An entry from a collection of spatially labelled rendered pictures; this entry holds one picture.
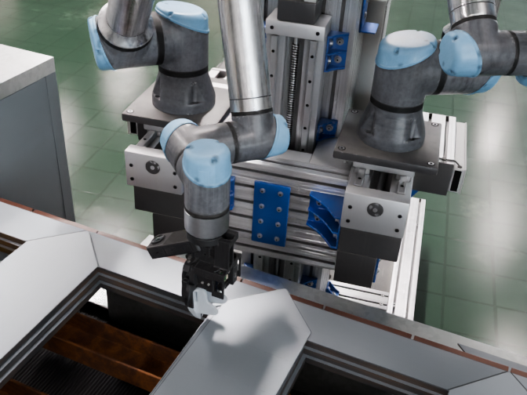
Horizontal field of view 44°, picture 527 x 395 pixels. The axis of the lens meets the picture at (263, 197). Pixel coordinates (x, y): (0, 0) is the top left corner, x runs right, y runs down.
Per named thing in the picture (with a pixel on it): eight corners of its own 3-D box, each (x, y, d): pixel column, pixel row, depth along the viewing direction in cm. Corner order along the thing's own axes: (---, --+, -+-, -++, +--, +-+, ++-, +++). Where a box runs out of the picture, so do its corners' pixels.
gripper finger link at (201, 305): (214, 335, 117) (215, 298, 112) (186, 325, 119) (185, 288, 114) (222, 324, 120) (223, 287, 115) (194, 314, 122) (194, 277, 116)
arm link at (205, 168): (220, 131, 105) (240, 156, 99) (219, 187, 111) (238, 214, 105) (173, 138, 102) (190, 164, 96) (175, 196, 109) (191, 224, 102)
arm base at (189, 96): (166, 84, 163) (165, 46, 157) (223, 93, 160) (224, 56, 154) (141, 109, 150) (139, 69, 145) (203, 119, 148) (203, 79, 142)
